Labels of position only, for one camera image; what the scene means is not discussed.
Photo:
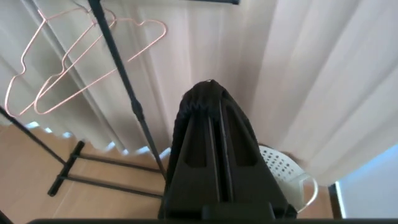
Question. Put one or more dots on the pink clothes hanger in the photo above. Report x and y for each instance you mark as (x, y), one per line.
(77, 92)
(34, 39)

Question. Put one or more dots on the black clothes rack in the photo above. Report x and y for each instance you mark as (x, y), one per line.
(119, 62)

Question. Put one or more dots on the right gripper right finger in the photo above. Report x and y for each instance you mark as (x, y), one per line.
(255, 186)

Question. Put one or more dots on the beige curtain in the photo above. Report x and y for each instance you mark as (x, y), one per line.
(311, 77)

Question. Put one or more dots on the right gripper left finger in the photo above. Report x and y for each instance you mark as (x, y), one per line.
(189, 186)

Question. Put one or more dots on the white laundry basket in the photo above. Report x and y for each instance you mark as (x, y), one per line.
(289, 174)

